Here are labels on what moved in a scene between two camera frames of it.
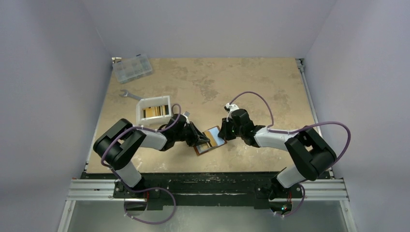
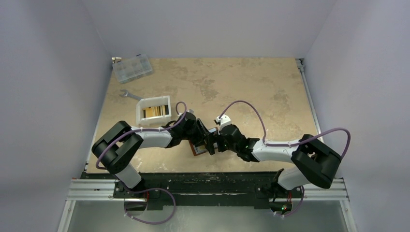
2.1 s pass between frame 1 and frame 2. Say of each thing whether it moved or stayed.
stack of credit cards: stayed
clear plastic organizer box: stayed
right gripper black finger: moved
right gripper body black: moved
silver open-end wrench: stayed
